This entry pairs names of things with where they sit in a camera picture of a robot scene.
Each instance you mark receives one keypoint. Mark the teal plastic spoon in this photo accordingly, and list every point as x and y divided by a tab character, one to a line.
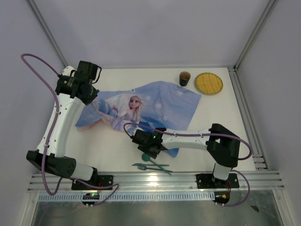
146	157

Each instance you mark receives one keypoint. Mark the dark teal plastic fork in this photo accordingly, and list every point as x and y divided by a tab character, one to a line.
144	168

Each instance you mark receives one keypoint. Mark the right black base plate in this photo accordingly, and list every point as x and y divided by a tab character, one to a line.
207	181

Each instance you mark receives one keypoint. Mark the teal plastic knife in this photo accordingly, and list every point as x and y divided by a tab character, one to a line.
141	164

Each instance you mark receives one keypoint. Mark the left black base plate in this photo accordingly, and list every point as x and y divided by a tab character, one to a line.
104	181

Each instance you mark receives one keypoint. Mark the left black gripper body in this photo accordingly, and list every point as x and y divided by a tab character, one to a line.
93	94

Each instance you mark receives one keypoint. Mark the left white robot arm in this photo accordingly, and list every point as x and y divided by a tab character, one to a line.
50	153

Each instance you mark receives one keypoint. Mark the right aluminium side rail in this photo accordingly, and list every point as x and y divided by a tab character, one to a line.
248	122

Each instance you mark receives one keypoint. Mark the yellow woven round plate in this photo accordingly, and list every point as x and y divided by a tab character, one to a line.
208	83

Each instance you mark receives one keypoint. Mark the blue pink Elsa cloth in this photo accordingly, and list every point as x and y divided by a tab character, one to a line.
158	104

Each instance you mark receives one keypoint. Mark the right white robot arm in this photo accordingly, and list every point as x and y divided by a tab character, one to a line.
219	142

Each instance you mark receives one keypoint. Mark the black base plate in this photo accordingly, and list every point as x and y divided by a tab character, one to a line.
207	181
104	181

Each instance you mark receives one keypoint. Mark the aluminium front rail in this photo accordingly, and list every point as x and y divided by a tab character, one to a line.
184	181

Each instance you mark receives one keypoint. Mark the brown paper cup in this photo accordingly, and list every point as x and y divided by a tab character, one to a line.
184	78

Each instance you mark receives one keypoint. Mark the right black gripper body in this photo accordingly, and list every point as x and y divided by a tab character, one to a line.
146	148

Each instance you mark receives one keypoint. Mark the white slotted cable duct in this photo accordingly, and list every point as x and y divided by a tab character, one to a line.
128	197

